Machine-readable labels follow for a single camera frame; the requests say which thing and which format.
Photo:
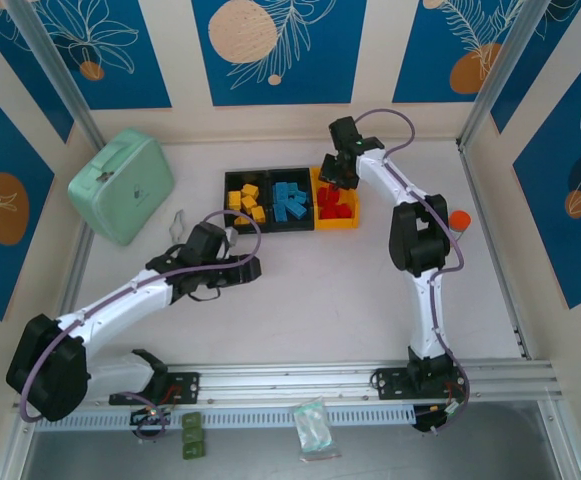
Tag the small blue lego brick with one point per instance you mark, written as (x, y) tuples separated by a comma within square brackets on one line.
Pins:
[(297, 189), (302, 200)]

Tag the small yellow lego brick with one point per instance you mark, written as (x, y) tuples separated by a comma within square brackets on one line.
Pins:
[(242, 220), (258, 214), (251, 191), (234, 200), (248, 202)]

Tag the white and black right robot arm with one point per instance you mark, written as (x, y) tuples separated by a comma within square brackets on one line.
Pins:
[(425, 320)]

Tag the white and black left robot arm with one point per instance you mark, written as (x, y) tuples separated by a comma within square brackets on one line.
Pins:
[(120, 300)]

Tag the yellow plastic bin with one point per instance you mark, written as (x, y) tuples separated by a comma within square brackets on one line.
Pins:
[(337, 225)]

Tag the metal cookie cutter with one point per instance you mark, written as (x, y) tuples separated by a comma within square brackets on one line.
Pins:
[(171, 232)]

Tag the orange capped bottle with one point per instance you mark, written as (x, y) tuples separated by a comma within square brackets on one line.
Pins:
[(461, 219)]

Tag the mint green carry case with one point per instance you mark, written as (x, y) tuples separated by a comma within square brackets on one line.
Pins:
[(120, 185)]

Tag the clear plastic bag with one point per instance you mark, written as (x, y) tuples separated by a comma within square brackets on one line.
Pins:
[(312, 430)]

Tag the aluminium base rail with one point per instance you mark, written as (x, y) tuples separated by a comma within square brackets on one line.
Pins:
[(295, 380)]

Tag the aluminium frame post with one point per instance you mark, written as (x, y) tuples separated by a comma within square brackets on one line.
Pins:
[(497, 75), (56, 75)]

